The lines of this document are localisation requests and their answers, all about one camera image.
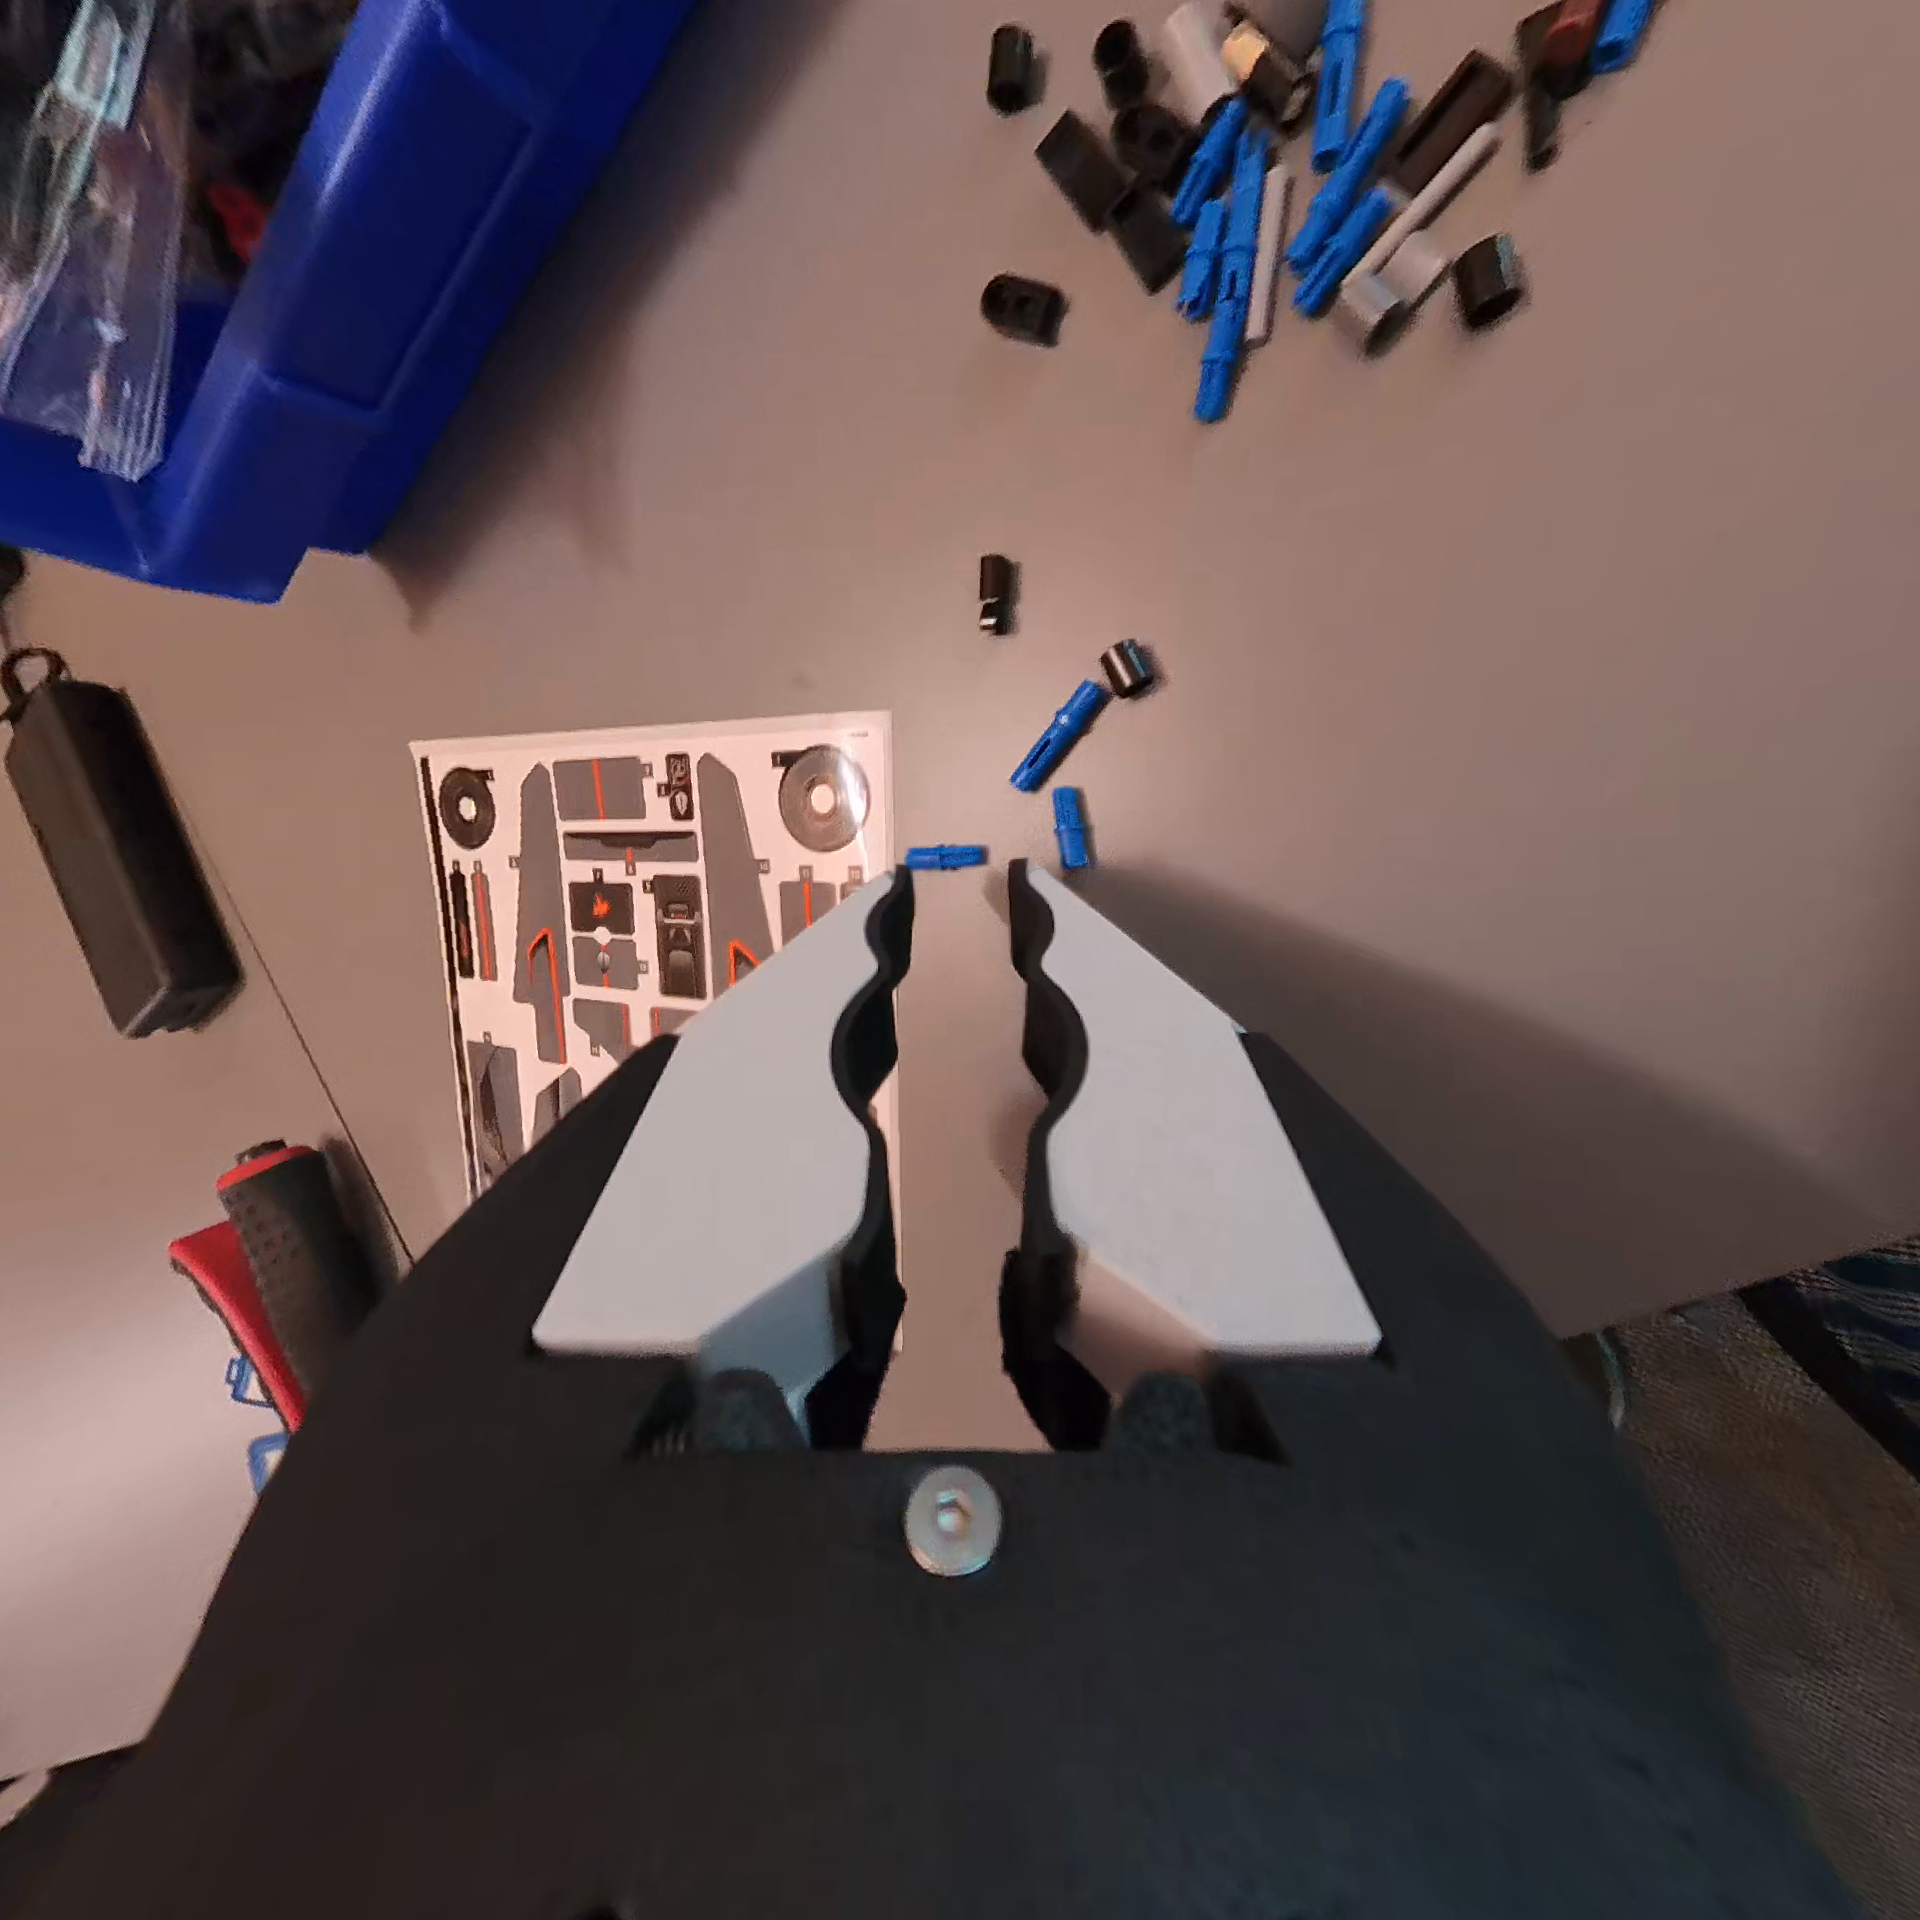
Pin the black power adapter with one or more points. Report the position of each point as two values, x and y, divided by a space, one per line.
119 856

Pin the single blue lego pin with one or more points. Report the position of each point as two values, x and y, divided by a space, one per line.
1058 734
1073 828
944 857

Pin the single black lego connector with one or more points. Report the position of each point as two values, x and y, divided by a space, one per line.
1128 671
998 595

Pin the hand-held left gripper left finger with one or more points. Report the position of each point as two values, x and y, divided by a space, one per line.
721 1184

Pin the printed instruction sheet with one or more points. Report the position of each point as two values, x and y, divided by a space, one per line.
630 869

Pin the blue plastic bin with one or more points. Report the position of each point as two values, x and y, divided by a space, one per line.
376 271

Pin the clear plastic bags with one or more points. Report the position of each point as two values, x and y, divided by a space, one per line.
106 225

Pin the pile of blue black lego pins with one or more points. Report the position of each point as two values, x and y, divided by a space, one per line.
1261 195

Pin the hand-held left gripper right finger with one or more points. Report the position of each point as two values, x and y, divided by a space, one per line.
1184 1201

